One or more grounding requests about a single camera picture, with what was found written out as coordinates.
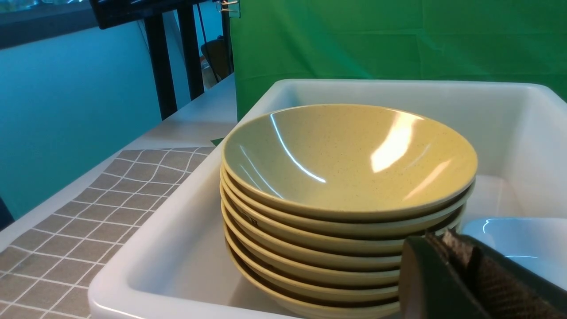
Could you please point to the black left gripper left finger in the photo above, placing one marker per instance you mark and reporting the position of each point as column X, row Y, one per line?
column 429, row 288

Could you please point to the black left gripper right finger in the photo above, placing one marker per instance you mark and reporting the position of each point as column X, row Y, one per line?
column 503, row 288

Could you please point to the white square dish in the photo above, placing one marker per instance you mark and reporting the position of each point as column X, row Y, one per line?
column 537, row 244

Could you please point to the yellow noodle bowl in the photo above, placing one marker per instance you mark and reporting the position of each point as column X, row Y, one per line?
column 329, row 244
column 305, row 255
column 258, row 273
column 308, row 309
column 446, row 218
column 347, row 162
column 274, row 268

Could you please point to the large white plastic bin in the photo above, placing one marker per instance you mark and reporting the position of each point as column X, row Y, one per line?
column 176, row 265

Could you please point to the green backdrop cloth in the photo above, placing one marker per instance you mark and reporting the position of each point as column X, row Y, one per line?
column 521, row 41

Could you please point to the grey checkered table mat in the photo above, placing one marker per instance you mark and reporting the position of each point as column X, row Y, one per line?
column 46, row 271

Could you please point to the black metal stand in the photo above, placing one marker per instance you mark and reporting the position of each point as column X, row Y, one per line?
column 218, row 53

